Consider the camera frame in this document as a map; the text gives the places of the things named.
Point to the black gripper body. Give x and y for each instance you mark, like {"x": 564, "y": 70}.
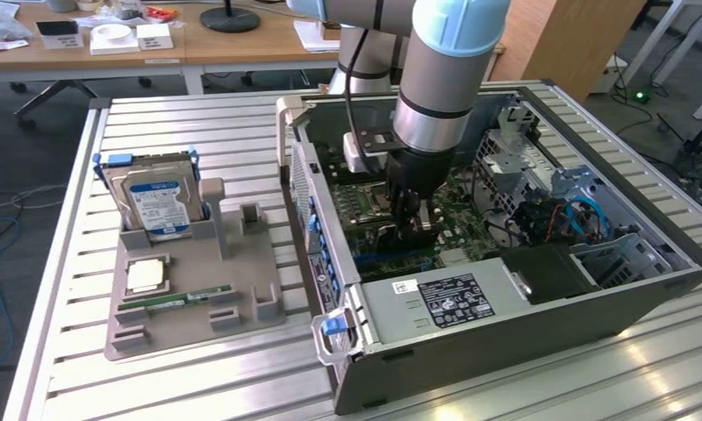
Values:
{"x": 421, "y": 175}

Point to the graphics card black heatsink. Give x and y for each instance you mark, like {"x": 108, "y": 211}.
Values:
{"x": 398, "y": 245}

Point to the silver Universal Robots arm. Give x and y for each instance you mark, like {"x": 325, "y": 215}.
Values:
{"x": 439, "y": 87}

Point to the CPU socket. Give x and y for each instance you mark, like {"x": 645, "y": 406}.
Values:
{"x": 377, "y": 197}

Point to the green motherboard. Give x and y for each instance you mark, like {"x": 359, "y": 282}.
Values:
{"x": 468, "y": 228}

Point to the silver chipset heatsink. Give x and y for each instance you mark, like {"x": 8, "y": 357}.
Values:
{"x": 456, "y": 259}

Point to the perforated silver drive cage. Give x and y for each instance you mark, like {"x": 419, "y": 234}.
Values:
{"x": 506, "y": 175}

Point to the blue card latch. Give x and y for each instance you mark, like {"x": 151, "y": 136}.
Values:
{"x": 313, "y": 221}
{"x": 326, "y": 266}
{"x": 321, "y": 244}

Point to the black power connector bundle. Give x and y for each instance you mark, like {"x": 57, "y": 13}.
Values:
{"x": 533, "y": 221}

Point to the grey power supply unit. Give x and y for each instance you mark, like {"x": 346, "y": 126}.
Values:
{"x": 398, "y": 316}

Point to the open grey PC case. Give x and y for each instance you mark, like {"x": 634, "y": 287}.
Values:
{"x": 504, "y": 351}

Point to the white paper stack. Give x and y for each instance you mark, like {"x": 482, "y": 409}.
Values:
{"x": 311, "y": 40}

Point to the silver disk bay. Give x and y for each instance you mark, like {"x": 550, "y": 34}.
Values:
{"x": 632, "y": 263}

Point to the device with green light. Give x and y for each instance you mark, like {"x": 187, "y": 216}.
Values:
{"x": 641, "y": 95}

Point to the wooden cabinet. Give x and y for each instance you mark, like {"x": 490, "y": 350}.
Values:
{"x": 597, "y": 44}

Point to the silver hard disk blue label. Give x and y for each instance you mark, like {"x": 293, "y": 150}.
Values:
{"x": 158, "y": 206}

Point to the green RAM stick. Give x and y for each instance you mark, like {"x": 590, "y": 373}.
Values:
{"x": 175, "y": 297}

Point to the grey parts rack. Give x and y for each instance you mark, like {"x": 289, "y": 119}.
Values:
{"x": 182, "y": 326}

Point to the silver CPU chip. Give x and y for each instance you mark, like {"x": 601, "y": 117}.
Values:
{"x": 147, "y": 275}

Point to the black round lamp base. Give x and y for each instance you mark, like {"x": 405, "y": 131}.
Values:
{"x": 231, "y": 21}

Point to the blue disk caddy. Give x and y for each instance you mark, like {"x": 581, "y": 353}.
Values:
{"x": 122, "y": 158}

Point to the plain white box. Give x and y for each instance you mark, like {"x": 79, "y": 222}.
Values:
{"x": 155, "y": 35}

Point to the red small item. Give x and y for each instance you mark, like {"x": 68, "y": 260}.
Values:
{"x": 158, "y": 14}

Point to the flat white box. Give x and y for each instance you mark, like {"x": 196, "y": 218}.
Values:
{"x": 116, "y": 49}

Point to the clear bag dark contents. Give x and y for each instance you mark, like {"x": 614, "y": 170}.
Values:
{"x": 127, "y": 13}

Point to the white tape roll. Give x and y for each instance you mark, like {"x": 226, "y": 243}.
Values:
{"x": 99, "y": 31}

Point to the wooden office desk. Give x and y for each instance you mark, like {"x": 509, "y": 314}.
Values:
{"x": 64, "y": 58}

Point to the black chair base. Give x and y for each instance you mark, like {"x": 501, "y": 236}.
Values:
{"x": 40, "y": 97}

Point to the white box black top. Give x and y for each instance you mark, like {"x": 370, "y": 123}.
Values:
{"x": 62, "y": 41}

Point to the small white cup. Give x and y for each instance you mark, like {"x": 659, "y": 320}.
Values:
{"x": 88, "y": 4}

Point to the grey cup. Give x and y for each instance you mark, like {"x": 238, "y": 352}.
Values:
{"x": 62, "y": 5}

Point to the white card red print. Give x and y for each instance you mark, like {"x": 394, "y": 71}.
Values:
{"x": 5, "y": 45}

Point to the crumpled clear plastic bag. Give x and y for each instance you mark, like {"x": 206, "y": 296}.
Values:
{"x": 0, "y": 22}

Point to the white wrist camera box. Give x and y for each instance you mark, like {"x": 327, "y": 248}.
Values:
{"x": 354, "y": 153}

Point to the white switch box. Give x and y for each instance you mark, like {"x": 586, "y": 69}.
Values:
{"x": 612, "y": 81}

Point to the white table frame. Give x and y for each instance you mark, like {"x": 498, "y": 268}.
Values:
{"x": 648, "y": 44}

